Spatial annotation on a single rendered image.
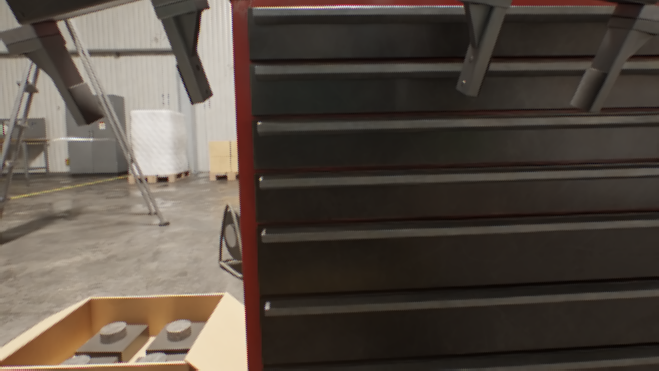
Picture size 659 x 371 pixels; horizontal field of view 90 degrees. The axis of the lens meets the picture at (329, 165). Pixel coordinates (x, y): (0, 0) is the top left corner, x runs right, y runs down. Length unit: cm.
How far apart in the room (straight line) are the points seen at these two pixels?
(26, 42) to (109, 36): 971
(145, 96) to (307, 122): 908
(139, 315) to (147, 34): 884
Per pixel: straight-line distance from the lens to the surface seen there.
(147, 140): 698
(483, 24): 36
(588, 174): 59
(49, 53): 43
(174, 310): 118
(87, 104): 44
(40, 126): 1064
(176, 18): 36
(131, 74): 972
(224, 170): 662
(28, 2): 41
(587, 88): 44
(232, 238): 187
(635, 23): 43
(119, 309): 125
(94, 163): 943
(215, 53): 906
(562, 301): 64
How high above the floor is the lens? 69
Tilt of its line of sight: 4 degrees down
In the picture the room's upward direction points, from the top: 1 degrees counter-clockwise
